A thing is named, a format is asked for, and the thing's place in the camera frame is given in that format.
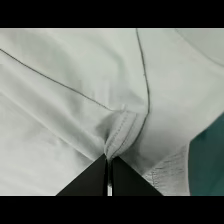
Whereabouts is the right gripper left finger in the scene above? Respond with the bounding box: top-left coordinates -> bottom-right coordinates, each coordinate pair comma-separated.
55,153 -> 109,197

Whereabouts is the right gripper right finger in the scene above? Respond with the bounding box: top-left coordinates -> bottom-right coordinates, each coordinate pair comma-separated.
110,155 -> 164,197

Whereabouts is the white T-shirt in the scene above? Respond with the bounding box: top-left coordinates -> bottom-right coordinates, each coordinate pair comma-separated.
0,28 -> 224,197

